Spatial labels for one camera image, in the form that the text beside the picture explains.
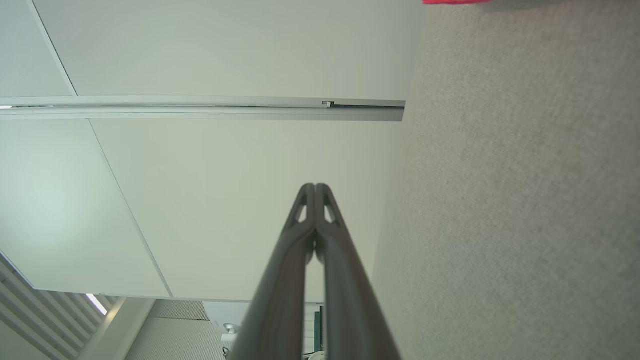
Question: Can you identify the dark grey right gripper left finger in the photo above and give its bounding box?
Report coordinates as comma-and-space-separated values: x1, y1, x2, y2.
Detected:
229, 182, 318, 360

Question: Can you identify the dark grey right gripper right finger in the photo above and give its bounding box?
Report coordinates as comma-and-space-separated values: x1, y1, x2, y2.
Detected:
315, 182, 402, 360

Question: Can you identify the small white round device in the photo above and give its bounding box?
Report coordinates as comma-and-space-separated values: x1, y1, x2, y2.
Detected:
221, 322, 242, 359

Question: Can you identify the ceiling light strip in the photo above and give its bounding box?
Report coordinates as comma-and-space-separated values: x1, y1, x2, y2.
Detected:
86, 293, 108, 317

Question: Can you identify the grey metal partition post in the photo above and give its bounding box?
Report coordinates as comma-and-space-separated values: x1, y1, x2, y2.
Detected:
0, 106, 405, 122
0, 95, 407, 109

